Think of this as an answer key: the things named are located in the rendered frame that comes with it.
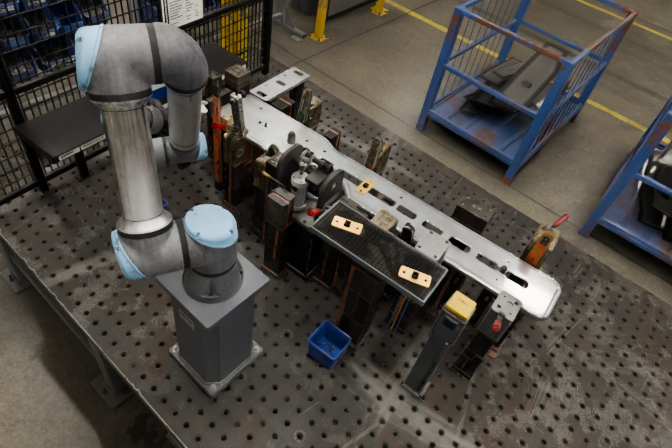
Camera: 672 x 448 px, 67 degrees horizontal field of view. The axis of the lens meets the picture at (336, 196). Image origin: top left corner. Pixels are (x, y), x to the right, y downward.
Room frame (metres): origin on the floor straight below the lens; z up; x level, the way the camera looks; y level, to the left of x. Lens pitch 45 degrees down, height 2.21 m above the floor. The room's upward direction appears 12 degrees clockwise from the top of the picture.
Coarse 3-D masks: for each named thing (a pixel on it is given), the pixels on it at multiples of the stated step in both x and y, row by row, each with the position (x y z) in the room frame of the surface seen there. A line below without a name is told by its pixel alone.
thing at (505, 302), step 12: (504, 300) 0.89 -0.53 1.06; (516, 300) 0.90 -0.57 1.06; (492, 312) 0.85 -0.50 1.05; (504, 312) 0.85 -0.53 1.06; (516, 312) 0.85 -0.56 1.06; (480, 324) 0.85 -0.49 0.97; (492, 324) 0.84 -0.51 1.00; (504, 324) 0.83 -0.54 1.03; (480, 336) 0.85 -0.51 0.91; (492, 336) 0.83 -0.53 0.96; (468, 348) 0.86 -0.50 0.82; (480, 348) 0.84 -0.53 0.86; (456, 360) 0.86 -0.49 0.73; (468, 360) 0.84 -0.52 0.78; (480, 360) 0.83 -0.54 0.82; (456, 372) 0.83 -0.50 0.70; (468, 372) 0.83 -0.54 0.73
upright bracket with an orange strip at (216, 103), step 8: (216, 88) 1.42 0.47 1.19; (216, 96) 1.42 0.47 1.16; (216, 104) 1.42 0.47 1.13; (216, 112) 1.42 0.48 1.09; (216, 120) 1.42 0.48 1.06; (216, 136) 1.42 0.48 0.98; (216, 144) 1.42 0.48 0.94; (216, 152) 1.42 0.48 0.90; (216, 160) 1.42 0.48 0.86; (216, 168) 1.42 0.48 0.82; (216, 176) 1.42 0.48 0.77; (216, 184) 1.42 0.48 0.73
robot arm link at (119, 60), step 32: (96, 32) 0.78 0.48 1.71; (128, 32) 0.81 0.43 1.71; (96, 64) 0.74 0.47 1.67; (128, 64) 0.77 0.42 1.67; (160, 64) 0.79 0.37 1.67; (96, 96) 0.73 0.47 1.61; (128, 96) 0.74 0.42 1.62; (128, 128) 0.73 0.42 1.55; (128, 160) 0.70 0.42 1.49; (128, 192) 0.68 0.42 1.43; (160, 192) 0.72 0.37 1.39; (128, 224) 0.65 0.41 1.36; (160, 224) 0.67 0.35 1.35; (128, 256) 0.61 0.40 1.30; (160, 256) 0.63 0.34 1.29
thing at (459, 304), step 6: (456, 294) 0.80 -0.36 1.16; (462, 294) 0.80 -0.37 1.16; (450, 300) 0.77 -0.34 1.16; (456, 300) 0.78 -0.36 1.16; (462, 300) 0.78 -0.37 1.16; (468, 300) 0.79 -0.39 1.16; (450, 306) 0.76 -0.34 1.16; (456, 306) 0.76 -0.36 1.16; (462, 306) 0.76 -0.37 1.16; (468, 306) 0.77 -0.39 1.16; (474, 306) 0.77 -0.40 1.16; (456, 312) 0.74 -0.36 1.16; (462, 312) 0.75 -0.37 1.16; (468, 312) 0.75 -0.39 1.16; (462, 318) 0.73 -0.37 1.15
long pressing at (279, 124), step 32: (256, 128) 1.49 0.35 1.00; (288, 128) 1.53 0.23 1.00; (352, 160) 1.43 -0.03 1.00; (352, 192) 1.26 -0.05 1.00; (384, 192) 1.29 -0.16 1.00; (416, 224) 1.17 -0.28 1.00; (448, 224) 1.20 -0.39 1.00; (448, 256) 1.06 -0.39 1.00; (512, 256) 1.12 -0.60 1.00; (512, 288) 0.98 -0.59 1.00; (544, 288) 1.01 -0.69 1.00; (544, 320) 0.90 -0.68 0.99
